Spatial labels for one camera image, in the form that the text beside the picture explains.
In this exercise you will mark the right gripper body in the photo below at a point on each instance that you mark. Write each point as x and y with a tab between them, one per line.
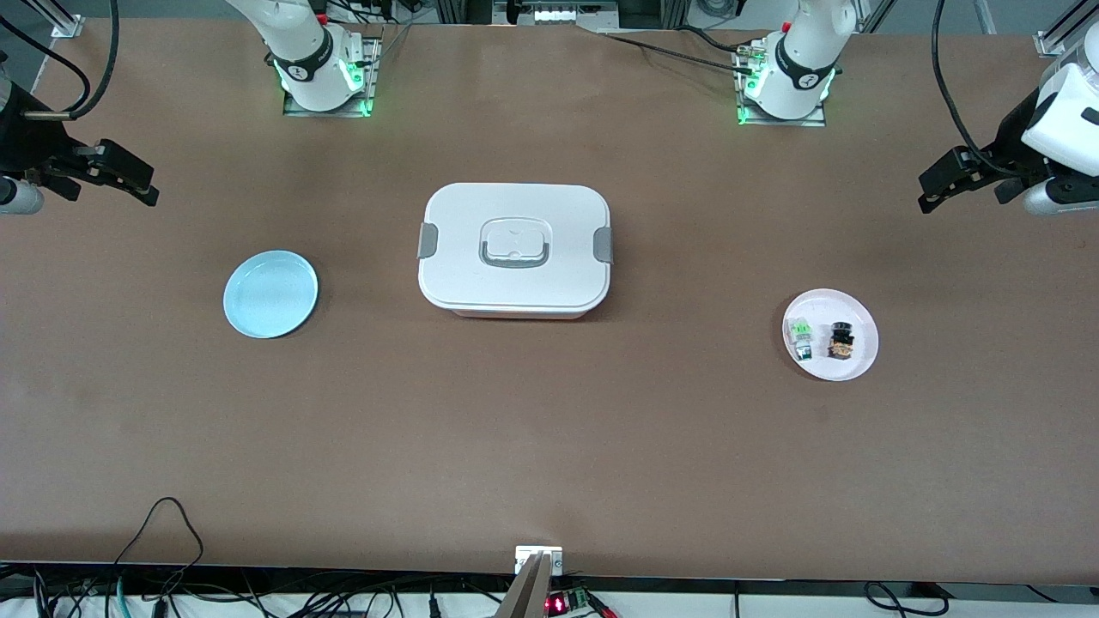
26	146

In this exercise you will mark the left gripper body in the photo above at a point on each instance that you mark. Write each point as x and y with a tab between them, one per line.
1011	144

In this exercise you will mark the orange push-button switch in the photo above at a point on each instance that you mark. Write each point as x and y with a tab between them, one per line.
842	340

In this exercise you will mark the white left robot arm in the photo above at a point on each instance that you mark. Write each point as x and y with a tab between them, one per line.
798	69

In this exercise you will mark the pale pink round plate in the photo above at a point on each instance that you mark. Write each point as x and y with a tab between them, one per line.
850	309

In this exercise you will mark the light blue round plate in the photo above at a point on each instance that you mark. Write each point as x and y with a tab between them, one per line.
270	294

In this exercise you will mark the white lidded storage box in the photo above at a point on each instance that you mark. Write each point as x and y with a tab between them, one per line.
515	249

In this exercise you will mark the circuit board with red display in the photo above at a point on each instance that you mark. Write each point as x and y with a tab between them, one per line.
568	602

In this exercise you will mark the aluminium frame profile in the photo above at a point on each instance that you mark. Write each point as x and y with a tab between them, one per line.
69	21
1065	34

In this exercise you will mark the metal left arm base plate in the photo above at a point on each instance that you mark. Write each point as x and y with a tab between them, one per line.
820	118

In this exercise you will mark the green push-button switch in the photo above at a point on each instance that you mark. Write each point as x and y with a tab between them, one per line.
801	337

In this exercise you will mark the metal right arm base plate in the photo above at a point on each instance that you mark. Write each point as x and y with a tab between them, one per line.
373	64

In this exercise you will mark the white metal table bracket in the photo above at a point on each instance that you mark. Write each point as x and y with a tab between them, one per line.
538	556

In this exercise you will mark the grey camera mount bar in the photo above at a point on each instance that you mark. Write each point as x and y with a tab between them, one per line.
525	592

